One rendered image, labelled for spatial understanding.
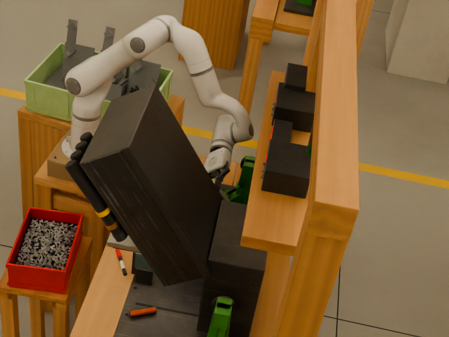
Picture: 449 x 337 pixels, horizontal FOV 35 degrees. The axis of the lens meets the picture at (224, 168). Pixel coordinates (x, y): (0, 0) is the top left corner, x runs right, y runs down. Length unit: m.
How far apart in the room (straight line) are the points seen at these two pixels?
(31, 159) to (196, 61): 1.45
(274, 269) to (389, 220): 1.90
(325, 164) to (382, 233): 2.96
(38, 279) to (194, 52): 0.98
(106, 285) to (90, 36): 3.62
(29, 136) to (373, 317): 2.01
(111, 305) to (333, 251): 1.20
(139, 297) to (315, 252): 1.16
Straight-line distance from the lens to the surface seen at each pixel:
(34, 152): 3.73
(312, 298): 1.61
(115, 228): 2.20
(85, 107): 2.96
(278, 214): 1.99
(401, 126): 5.50
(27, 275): 2.68
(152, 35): 2.60
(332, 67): 1.89
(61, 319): 2.79
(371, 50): 6.46
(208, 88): 2.60
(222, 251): 2.28
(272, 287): 2.71
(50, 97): 3.52
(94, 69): 2.82
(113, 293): 2.58
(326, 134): 1.61
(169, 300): 2.57
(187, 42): 2.56
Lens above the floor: 2.82
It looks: 37 degrees down
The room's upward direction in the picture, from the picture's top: 10 degrees clockwise
